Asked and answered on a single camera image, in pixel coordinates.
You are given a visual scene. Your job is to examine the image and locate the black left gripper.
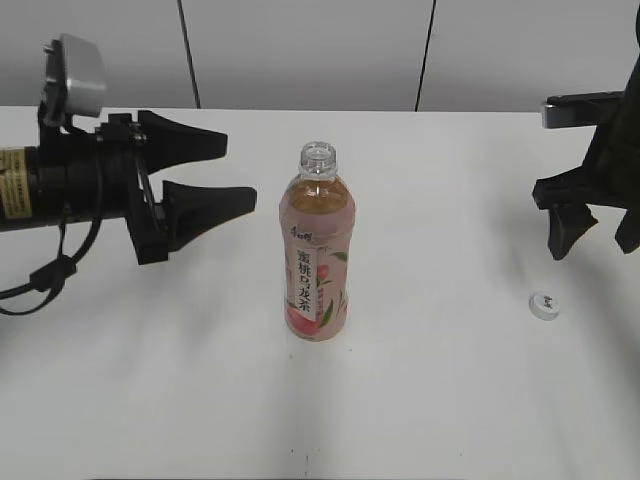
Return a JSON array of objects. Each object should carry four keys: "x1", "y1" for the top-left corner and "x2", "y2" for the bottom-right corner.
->
[{"x1": 37, "y1": 110, "x2": 257, "y2": 265}]

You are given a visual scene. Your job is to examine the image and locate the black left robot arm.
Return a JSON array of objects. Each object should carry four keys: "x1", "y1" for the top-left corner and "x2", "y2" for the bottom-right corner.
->
[{"x1": 1, "y1": 110, "x2": 257, "y2": 265}]

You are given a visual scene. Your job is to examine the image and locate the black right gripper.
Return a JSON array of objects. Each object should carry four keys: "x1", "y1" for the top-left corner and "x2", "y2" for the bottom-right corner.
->
[{"x1": 531, "y1": 0, "x2": 640, "y2": 261}]

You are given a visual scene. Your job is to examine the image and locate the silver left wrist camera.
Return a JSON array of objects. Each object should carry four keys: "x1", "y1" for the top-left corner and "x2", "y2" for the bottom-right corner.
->
[{"x1": 41, "y1": 33, "x2": 107, "y2": 127}]

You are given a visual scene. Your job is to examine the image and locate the white bottle cap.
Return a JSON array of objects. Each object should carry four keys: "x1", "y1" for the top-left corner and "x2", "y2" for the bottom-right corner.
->
[{"x1": 528, "y1": 292, "x2": 560, "y2": 321}]

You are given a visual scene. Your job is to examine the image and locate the peach oolong tea bottle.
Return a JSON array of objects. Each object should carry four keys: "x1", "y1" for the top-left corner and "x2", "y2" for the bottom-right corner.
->
[{"x1": 279, "y1": 141, "x2": 356, "y2": 342}]

